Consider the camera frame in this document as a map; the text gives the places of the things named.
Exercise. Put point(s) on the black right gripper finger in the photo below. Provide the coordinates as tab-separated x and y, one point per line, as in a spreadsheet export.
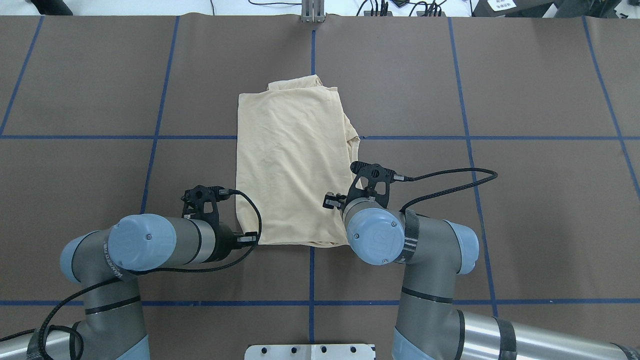
334	201

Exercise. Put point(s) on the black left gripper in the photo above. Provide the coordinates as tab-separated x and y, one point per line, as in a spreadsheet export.
224	243

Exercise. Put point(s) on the beige long-sleeve printed shirt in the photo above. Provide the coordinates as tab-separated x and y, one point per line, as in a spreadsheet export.
294	144

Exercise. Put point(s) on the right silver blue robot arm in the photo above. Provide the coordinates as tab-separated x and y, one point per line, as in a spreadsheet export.
428	326

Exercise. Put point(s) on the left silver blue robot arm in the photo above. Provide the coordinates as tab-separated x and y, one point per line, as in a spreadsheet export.
105	319

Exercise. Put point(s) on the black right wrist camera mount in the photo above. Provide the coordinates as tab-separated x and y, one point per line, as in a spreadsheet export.
372	181

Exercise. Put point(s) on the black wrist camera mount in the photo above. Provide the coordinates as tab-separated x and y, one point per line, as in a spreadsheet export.
372	181
201	203

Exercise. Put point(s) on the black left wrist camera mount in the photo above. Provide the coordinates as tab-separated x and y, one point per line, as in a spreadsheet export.
201	203

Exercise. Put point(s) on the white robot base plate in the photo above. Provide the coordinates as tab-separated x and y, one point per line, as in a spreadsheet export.
331	351

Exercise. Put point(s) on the grey aluminium frame post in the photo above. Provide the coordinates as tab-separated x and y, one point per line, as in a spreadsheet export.
313	11

